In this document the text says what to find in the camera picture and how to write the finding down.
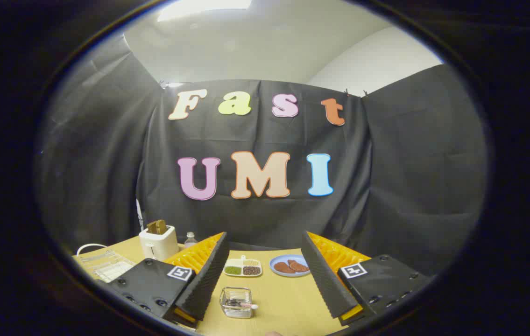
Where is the blue plate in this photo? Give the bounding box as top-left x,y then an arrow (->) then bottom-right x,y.
269,254 -> 312,278

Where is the white toaster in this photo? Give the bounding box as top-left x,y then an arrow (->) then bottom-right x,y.
139,225 -> 179,261

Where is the white-rimmed plate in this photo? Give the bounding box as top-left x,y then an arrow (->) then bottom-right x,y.
76,243 -> 108,256

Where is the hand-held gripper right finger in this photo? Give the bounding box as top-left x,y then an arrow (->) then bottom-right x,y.
301,231 -> 433,326

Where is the black backdrop cloth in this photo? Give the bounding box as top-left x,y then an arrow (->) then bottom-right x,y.
36,33 -> 488,277

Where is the pale-handled spoon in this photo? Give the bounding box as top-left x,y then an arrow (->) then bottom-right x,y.
226,299 -> 259,310

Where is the white divided bean tray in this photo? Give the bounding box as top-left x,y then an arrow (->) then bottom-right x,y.
224,255 -> 262,278

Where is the clear square basket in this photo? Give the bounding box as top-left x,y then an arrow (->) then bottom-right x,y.
219,287 -> 253,319

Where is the ceiling light panel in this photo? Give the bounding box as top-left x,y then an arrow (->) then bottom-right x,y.
157,0 -> 253,22

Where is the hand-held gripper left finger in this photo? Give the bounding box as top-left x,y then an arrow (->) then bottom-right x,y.
106,232 -> 230,330

